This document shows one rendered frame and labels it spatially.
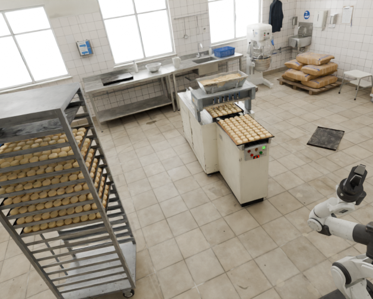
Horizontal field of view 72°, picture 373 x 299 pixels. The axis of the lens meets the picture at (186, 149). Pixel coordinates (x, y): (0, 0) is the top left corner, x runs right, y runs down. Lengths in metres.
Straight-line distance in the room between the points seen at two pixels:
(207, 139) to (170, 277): 1.62
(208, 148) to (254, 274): 1.54
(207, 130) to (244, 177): 0.76
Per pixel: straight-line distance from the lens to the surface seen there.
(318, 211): 1.53
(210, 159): 3.41
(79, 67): 5.87
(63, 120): 1.52
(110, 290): 2.61
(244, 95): 3.29
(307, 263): 2.79
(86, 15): 5.77
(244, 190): 2.96
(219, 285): 2.59
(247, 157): 2.66
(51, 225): 2.11
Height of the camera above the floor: 2.26
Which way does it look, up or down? 32 degrees down
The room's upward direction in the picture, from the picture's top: 9 degrees counter-clockwise
